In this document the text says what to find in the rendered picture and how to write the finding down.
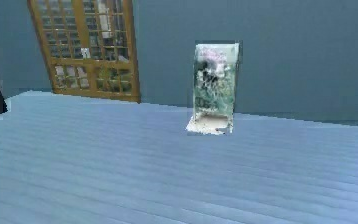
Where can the brown lattice room door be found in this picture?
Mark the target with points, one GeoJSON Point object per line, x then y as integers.
{"type": "Point", "coordinates": [90, 61]}

